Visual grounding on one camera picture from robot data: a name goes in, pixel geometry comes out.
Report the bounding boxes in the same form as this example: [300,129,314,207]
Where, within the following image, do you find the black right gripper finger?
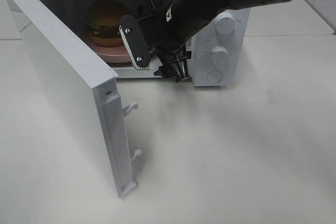
[154,53,176,79]
[168,49,190,82]

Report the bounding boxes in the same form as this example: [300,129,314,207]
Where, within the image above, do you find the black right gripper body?
[138,0,189,59]

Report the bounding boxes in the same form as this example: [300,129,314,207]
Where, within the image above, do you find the white microwave knob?
[211,46,229,65]
[214,12,236,35]

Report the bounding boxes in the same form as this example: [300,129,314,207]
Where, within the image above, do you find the white round door button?
[207,70,223,83]

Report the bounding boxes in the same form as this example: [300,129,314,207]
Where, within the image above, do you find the pink plate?
[80,30,131,64]

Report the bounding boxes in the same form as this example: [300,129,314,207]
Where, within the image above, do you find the toy hamburger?
[87,0,129,47]

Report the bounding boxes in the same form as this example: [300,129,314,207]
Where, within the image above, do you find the white microwave door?
[6,0,142,197]

